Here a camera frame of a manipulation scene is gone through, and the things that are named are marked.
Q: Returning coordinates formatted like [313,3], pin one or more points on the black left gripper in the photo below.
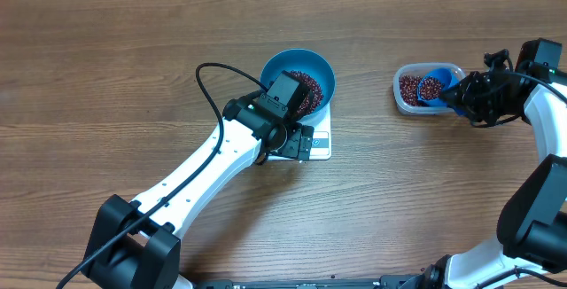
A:
[295,145]

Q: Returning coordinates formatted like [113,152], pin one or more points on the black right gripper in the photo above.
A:
[462,101]

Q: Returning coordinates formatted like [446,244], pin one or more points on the white digital kitchen scale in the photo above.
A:
[322,141]

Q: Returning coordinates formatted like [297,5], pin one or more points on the blue plastic measuring scoop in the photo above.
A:
[445,76]

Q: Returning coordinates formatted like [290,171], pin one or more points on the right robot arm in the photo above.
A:
[530,238]

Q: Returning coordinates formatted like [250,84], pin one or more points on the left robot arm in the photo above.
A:
[137,243]

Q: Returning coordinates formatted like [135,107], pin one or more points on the blue bowl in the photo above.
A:
[310,63]

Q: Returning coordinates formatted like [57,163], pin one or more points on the clear plastic container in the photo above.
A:
[421,69]

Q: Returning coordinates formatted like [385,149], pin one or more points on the red beans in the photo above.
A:
[409,89]

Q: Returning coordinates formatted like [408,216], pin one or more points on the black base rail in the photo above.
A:
[384,282]

